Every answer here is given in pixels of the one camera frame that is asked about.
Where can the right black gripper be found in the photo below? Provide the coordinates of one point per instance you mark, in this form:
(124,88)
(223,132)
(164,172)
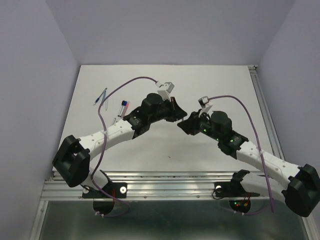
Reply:
(190,124)

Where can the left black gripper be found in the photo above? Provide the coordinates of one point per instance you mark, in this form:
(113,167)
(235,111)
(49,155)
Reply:
(176,112)

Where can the light blue pen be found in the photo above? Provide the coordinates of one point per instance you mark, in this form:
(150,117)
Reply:
(105,103)

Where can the blue gel pen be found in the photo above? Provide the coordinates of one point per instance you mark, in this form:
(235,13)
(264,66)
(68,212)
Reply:
(101,96)

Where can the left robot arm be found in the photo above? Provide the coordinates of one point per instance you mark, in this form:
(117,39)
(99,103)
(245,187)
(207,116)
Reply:
(72,160)

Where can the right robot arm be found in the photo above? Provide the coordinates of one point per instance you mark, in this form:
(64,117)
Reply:
(296,186)

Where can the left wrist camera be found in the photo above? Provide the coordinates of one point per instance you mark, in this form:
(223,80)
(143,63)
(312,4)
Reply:
(165,90)

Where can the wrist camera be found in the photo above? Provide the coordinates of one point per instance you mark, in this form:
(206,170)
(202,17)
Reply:
(165,90)
(205,105)

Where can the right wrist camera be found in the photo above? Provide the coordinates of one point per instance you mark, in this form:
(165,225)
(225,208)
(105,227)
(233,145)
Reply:
(205,105)

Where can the right side aluminium rail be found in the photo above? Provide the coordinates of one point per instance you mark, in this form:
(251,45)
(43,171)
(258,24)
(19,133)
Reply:
(267,118)

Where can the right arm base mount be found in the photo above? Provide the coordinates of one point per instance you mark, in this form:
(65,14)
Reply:
(232,188)

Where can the aluminium rail frame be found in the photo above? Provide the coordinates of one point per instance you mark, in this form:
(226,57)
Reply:
(163,206)

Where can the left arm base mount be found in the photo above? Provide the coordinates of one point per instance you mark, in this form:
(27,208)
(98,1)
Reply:
(115,189)

